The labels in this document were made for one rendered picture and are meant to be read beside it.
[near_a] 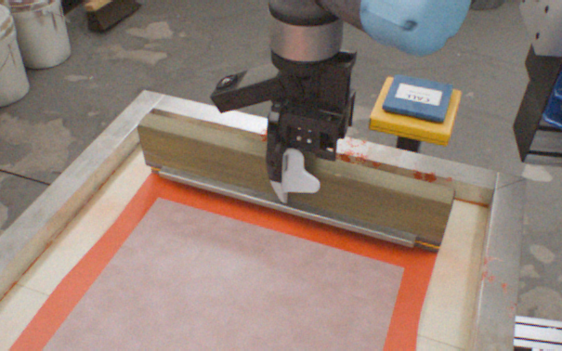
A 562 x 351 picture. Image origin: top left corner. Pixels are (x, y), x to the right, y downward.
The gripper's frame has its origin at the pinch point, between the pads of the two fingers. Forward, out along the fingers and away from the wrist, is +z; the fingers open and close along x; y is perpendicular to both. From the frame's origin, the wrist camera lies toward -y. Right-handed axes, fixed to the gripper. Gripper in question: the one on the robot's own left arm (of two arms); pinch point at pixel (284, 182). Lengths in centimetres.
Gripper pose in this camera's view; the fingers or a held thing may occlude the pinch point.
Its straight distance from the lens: 72.3
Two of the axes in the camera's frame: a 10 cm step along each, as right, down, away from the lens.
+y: 9.4, 2.4, -2.6
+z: 0.0, 7.4, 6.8
